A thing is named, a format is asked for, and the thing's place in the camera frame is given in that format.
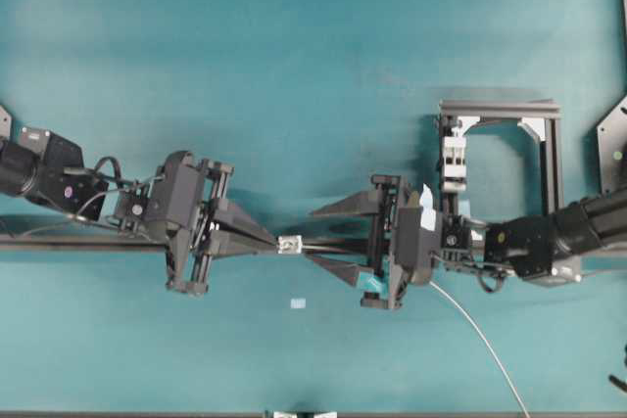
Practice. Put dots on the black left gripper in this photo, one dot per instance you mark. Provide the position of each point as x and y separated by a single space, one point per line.
187 265

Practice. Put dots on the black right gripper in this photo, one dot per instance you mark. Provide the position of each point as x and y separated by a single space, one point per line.
383 282

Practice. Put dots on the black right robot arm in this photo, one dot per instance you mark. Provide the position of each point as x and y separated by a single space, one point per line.
541 249

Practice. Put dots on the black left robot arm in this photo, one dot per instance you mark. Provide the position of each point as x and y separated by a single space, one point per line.
49 171

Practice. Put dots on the silver metal corner fitting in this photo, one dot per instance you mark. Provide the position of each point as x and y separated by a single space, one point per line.
289 244

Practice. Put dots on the small light blue label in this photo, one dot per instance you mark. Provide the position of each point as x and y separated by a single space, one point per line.
298 303

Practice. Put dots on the silver brackets at bottom edge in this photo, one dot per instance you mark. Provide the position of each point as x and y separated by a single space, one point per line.
300 414

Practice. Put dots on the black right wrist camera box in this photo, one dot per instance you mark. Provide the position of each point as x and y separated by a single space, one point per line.
415 246

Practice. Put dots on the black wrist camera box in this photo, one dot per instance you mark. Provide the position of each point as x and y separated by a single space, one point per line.
415 246
173 200

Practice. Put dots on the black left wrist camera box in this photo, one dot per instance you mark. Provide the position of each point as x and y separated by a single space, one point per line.
173 200

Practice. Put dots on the light blue tape on camera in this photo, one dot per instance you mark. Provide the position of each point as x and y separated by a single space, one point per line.
428 218

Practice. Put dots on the white clamp on frame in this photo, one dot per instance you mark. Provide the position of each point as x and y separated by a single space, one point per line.
453 146

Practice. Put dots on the black aluminium extrusion rail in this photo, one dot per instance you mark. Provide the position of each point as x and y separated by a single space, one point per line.
113 242

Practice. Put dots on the black aluminium frame stand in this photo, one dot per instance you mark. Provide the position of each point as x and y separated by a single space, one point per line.
540 119

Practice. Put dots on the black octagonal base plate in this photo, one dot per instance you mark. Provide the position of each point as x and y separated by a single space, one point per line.
611 137

